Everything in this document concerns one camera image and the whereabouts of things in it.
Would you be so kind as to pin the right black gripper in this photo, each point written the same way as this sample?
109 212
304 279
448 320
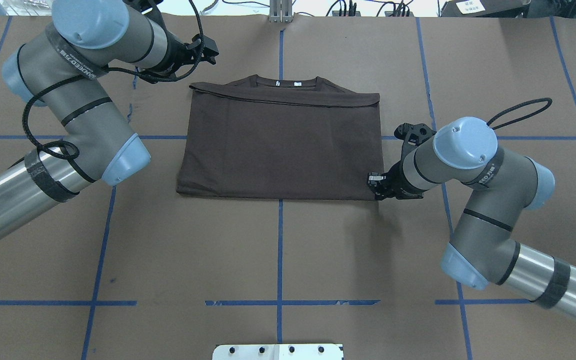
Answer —
394 181

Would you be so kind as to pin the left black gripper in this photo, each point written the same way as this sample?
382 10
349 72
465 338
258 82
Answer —
176 55

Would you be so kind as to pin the dark brown t-shirt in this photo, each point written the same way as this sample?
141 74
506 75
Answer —
263 138

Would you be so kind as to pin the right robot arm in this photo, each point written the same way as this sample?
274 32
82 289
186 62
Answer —
481 250

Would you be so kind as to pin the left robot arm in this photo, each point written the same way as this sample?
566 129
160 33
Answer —
78 134

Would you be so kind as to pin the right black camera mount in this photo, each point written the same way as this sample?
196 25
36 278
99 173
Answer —
413 136

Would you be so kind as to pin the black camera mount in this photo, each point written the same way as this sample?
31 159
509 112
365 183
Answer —
148 8
413 136

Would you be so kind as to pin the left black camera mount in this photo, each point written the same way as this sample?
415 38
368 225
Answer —
148 8

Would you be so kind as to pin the metal bracket at table edge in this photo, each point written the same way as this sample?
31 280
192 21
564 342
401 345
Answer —
281 11

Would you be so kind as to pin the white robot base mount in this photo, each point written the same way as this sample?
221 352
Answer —
279 351

